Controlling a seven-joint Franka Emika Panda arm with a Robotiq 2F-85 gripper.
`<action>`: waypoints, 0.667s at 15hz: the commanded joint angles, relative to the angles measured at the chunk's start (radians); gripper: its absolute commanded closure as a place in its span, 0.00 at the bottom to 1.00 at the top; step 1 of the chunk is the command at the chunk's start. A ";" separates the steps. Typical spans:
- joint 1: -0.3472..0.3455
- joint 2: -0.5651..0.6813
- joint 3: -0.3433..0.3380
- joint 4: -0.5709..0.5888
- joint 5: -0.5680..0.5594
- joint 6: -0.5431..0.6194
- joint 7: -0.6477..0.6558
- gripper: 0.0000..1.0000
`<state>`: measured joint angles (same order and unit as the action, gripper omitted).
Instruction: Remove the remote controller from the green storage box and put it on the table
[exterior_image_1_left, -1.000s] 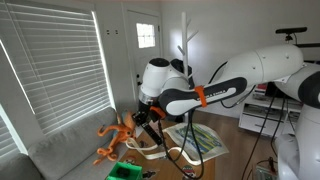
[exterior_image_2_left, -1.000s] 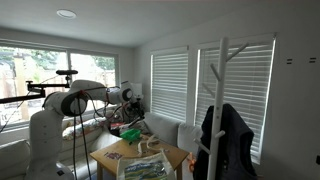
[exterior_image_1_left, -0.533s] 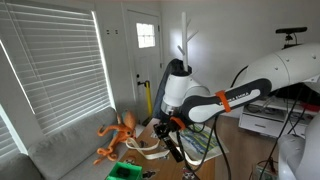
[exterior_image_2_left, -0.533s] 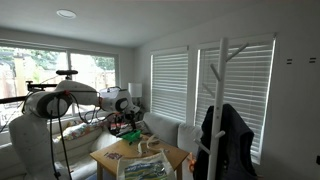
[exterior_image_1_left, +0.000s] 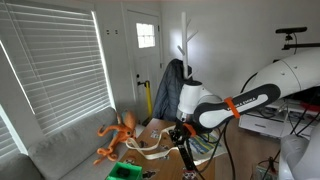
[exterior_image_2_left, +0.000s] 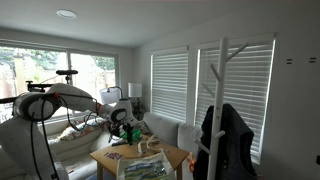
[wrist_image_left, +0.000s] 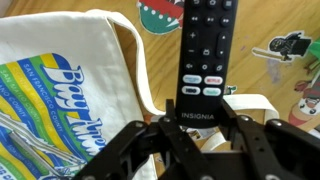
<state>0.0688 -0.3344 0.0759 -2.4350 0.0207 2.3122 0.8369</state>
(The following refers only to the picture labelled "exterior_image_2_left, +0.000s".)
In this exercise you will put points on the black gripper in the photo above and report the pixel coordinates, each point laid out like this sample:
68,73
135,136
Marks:
127,128

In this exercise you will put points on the black Insignia remote controller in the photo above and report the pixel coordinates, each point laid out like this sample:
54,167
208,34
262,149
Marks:
119,143

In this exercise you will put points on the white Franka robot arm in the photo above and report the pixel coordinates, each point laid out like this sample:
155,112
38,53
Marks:
70,96

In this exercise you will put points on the green plastic storage box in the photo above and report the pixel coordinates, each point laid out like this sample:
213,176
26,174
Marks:
136,134

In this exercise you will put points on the light wooden coffee table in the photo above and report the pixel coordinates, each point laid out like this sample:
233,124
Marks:
133,152

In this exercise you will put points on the oval patterned pillow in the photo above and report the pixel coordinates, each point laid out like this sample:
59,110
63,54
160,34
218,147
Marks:
143,126

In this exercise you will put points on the light gray sectional sofa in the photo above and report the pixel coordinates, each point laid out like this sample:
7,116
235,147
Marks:
163,128

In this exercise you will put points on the white shade arc lamp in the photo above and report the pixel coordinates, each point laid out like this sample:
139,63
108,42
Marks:
109,96

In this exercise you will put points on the white drum shade table lamp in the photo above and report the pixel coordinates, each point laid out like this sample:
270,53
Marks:
135,90

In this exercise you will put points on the floral patterned pillow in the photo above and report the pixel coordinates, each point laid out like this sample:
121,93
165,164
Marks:
75,131

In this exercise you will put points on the narrow white window blind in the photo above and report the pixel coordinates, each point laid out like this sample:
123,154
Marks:
169,86

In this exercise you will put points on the large picture window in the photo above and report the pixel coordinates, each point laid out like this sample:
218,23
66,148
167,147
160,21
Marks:
90,71

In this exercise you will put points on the white wooden coat rack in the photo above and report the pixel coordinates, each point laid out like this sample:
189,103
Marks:
220,83

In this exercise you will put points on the dark hanging jacket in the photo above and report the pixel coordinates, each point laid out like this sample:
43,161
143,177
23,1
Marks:
237,143

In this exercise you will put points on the wide white window blind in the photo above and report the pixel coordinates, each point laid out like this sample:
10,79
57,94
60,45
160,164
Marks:
245,90

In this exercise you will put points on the black horizontal bar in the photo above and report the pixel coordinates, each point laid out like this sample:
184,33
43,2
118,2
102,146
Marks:
8,99

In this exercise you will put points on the round ceiling light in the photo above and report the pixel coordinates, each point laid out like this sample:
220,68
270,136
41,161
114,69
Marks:
66,13

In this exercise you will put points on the black camera on stand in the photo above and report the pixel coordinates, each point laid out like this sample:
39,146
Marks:
66,72

